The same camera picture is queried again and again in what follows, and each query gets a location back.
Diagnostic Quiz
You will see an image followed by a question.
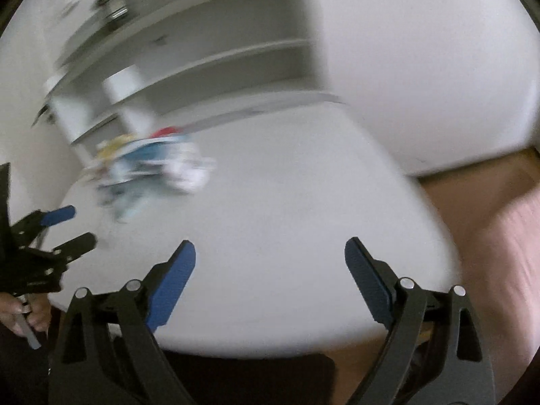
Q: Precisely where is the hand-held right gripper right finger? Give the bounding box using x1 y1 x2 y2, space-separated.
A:
344 237 497 405

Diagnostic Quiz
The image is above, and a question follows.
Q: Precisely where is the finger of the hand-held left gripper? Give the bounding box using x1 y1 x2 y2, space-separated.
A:
12 205 77 238
40 232 98 264

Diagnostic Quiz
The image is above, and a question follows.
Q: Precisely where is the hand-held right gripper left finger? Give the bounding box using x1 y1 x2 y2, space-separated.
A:
47 240 197 405

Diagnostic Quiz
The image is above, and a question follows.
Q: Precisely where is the white paper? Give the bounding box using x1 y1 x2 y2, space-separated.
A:
165 157 217 195

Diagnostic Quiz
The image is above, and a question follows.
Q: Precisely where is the person's left hand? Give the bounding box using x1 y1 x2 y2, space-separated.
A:
0 290 52 339

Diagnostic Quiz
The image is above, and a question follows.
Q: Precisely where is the pale blue plastic wrapper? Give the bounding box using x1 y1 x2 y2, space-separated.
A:
100 185 150 223

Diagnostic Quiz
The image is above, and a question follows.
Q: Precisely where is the yellow wrapper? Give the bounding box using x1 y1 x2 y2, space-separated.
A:
93 134 138 162

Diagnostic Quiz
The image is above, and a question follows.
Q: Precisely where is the person's dark clothing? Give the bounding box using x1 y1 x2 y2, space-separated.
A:
0 304 338 405

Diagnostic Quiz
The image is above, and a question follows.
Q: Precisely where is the person's leg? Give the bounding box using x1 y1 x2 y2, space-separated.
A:
462 192 540 393

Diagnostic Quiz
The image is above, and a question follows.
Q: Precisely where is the dark lidded jar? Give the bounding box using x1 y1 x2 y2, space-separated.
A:
95 0 132 24

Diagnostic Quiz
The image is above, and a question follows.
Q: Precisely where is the white shelf unit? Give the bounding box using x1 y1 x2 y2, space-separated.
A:
41 0 353 149

